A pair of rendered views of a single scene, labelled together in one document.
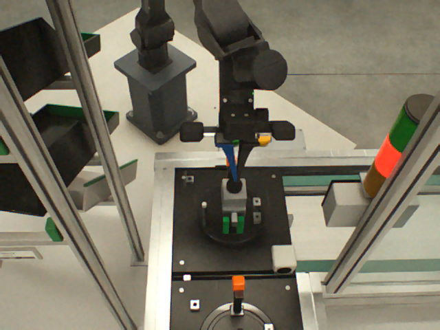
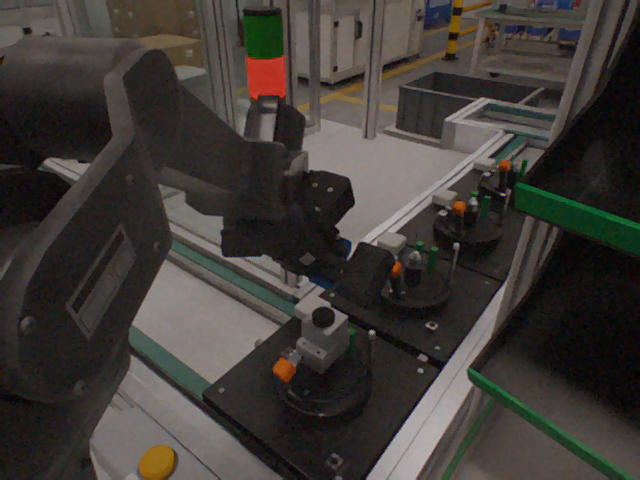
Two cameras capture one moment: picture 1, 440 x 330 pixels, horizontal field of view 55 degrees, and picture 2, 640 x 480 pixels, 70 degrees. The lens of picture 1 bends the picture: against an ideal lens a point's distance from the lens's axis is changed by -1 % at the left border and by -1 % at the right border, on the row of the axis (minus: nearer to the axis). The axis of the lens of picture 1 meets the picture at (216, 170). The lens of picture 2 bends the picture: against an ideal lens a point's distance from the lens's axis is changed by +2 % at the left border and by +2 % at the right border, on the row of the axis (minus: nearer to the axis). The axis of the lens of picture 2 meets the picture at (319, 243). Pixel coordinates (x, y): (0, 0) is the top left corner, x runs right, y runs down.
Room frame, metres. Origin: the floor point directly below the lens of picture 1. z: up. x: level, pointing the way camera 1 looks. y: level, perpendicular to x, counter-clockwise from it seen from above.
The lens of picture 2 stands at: (0.75, 0.24, 1.49)
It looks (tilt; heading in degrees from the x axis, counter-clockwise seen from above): 34 degrees down; 221
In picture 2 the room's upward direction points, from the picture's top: straight up
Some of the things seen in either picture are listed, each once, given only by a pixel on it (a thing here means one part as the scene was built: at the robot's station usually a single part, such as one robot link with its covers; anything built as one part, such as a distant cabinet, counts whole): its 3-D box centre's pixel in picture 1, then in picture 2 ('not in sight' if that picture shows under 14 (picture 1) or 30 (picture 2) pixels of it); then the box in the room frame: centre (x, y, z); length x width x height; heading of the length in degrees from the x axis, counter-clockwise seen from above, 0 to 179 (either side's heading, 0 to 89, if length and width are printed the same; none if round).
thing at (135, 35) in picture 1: (152, 31); not in sight; (0.80, 0.15, 1.15); 0.09 x 0.07 x 0.06; 124
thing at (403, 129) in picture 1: (416, 127); (263, 35); (0.32, -0.23, 1.38); 0.05 x 0.05 x 0.05
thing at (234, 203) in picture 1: (234, 198); (327, 329); (0.42, -0.03, 1.06); 0.08 x 0.04 x 0.07; 3
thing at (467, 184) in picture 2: not in sight; (510, 174); (-0.31, -0.07, 1.01); 0.24 x 0.24 x 0.13; 3
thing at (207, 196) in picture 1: (231, 214); (323, 375); (0.43, -0.03, 0.98); 0.14 x 0.14 x 0.02
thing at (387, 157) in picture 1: (401, 153); (266, 75); (0.32, -0.23, 1.33); 0.05 x 0.05 x 0.05
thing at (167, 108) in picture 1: (158, 91); not in sight; (0.80, 0.16, 0.96); 0.15 x 0.15 x 0.20; 48
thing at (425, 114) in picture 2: not in sight; (465, 108); (-1.58, -0.76, 0.73); 0.62 x 0.42 x 0.23; 93
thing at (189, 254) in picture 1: (230, 218); (323, 384); (0.43, -0.03, 0.96); 0.24 x 0.24 x 0.02; 3
